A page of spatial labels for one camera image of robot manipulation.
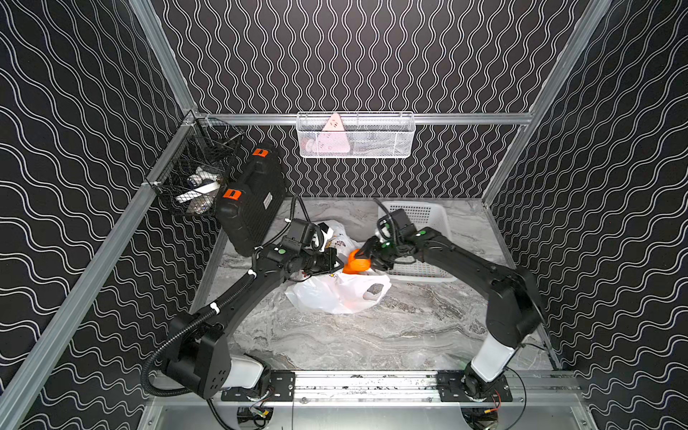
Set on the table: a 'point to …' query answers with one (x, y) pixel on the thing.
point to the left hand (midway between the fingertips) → (344, 260)
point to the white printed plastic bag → (339, 292)
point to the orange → (356, 265)
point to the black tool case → (248, 210)
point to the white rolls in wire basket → (203, 184)
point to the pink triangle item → (333, 137)
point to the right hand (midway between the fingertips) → (358, 257)
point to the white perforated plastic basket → (433, 214)
